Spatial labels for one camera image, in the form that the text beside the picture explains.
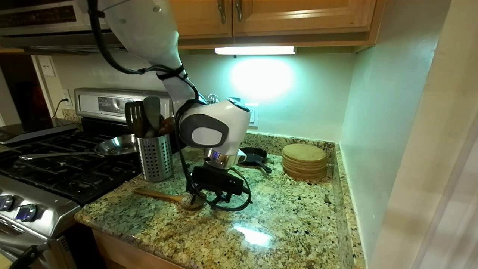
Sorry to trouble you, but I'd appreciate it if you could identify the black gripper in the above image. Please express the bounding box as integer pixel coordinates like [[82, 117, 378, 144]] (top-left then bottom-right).
[[187, 184, 228, 211]]

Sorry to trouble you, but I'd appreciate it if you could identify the light perforated wooden spoon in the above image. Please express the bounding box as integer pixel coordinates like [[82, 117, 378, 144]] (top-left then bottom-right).
[[131, 187, 206, 213]]

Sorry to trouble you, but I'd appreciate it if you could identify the dark round wooden spoon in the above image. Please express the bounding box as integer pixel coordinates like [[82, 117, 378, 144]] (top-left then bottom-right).
[[157, 116, 178, 138]]

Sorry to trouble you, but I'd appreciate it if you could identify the perforated metal utensil holder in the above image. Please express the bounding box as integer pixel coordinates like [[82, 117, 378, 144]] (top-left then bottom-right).
[[136, 132, 175, 184]]

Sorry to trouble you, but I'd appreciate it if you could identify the small black cast-iron skillet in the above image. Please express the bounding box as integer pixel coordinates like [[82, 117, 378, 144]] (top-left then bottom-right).
[[237, 147, 275, 177]]

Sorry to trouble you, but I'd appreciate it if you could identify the wooden base cabinet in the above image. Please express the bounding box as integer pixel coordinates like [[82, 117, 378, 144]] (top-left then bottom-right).
[[91, 228, 187, 269]]

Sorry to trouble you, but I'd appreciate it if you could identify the dark wooden flat spatula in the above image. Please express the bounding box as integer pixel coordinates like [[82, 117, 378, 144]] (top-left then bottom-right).
[[142, 96, 164, 138]]

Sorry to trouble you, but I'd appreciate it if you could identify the stainless steel frying pan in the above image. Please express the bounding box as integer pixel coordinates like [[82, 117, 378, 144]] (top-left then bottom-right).
[[18, 134, 140, 163]]

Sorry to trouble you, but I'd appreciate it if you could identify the dark slotted turner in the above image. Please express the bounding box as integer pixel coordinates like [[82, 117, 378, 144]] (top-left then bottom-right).
[[122, 101, 148, 140]]

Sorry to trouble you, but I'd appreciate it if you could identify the stack of round wooden trivets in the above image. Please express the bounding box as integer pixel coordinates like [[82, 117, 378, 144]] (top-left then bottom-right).
[[281, 143, 329, 184]]

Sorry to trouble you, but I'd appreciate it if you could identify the stainless steel gas stove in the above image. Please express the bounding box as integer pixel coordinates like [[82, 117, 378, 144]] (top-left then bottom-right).
[[0, 87, 187, 269]]

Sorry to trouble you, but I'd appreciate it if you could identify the under-cabinet light strip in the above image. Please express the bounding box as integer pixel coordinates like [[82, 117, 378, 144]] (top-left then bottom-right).
[[212, 45, 297, 57]]

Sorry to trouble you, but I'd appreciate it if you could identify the stainless steel microwave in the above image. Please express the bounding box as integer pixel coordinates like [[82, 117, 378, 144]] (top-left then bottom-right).
[[0, 0, 127, 53]]

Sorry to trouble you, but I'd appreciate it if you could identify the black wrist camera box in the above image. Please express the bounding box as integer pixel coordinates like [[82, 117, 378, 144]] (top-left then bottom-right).
[[190, 165, 246, 195]]

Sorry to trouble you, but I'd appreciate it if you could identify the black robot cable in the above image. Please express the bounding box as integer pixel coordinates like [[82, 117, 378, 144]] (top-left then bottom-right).
[[178, 147, 254, 214]]

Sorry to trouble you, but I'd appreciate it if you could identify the wall outlet with plug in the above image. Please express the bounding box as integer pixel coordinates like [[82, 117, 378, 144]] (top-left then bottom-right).
[[52, 89, 75, 123]]

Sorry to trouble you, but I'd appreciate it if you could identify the white light switch plate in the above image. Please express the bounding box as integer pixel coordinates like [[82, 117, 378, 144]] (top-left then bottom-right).
[[36, 54, 58, 80]]

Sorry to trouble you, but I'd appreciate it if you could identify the wooden wall cabinet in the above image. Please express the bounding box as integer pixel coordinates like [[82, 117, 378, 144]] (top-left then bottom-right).
[[167, 0, 385, 54]]

